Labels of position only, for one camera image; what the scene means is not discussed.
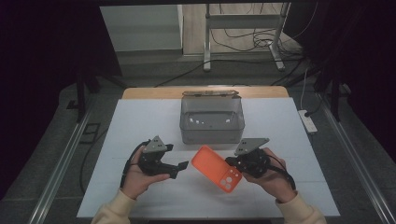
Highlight right hand-held gripper cable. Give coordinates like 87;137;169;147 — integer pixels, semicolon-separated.
264;153;297;190

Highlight thin black cable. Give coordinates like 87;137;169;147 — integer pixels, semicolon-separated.
78;129;108;194

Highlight black floor bracket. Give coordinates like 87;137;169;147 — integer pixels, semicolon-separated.
78;122;101;145

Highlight left hand-held gripper cable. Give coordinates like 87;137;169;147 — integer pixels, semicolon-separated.
120;140;150;189

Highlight black stand legs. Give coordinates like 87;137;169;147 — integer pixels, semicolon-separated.
314;71;353;122
66;66;125;124

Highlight hand-held gripper cable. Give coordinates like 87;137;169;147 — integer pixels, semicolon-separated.
120;140;150;189
264;153;297;190

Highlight tangle of black floor cables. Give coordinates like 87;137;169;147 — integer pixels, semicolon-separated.
209;3;318;55

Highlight person's left hand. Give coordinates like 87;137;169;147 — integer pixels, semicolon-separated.
120;146;172;200

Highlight white power cable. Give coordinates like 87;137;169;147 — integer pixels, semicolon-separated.
299;66;310;111

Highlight grey transparent storage box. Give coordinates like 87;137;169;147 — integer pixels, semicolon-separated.
179;94;246;146

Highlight aluminium rail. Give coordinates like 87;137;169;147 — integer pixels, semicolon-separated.
27;99;94;224
317;92;396;224

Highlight person's right hand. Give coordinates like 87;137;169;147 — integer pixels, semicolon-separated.
242;147;297;203

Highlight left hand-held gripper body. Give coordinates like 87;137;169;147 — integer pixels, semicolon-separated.
137;135;176;180

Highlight dark curtain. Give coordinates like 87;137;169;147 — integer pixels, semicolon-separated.
0;0;122;200
286;0;396;157

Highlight grey metal stand frame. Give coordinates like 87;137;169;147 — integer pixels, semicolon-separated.
203;2;291;73

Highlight long black floor cable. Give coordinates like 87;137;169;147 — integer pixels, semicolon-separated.
153;58;300;88

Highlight white power strip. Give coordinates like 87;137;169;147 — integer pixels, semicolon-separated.
297;109;318;135

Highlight orange phone case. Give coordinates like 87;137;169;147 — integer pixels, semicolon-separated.
191;145;244;194

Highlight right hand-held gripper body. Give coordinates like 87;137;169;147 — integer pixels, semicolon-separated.
233;137;272;179

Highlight white table mat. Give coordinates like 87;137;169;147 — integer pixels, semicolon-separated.
77;96;341;218

